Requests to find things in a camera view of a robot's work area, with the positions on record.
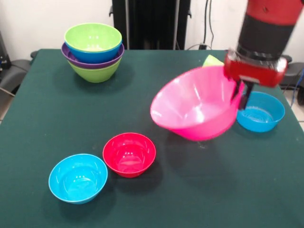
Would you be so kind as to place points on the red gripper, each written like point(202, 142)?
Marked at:
point(256, 71)

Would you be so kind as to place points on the green plastic cup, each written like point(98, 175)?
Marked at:
point(211, 62)

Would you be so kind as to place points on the large pink plastic bowl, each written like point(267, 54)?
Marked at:
point(194, 99)

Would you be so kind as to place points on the red plastic bowl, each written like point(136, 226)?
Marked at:
point(129, 154)

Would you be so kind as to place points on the purple plastic bowl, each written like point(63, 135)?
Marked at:
point(95, 65)

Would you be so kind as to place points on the large blue plastic bowl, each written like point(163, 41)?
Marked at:
point(95, 57)

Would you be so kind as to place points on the green plastic bowl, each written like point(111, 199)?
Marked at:
point(95, 74)
point(92, 35)

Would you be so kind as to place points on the small light blue bowl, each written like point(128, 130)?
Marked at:
point(78, 179)

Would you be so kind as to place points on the translucent blue plastic bowl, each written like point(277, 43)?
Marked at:
point(263, 114)

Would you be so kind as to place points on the black equipment base with knob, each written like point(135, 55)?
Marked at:
point(295, 76)

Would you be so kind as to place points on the black power plug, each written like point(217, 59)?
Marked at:
point(202, 46)

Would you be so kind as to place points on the dark green tablecloth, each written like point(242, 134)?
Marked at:
point(152, 204)

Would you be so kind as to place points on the black round knob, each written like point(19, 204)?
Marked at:
point(34, 54)

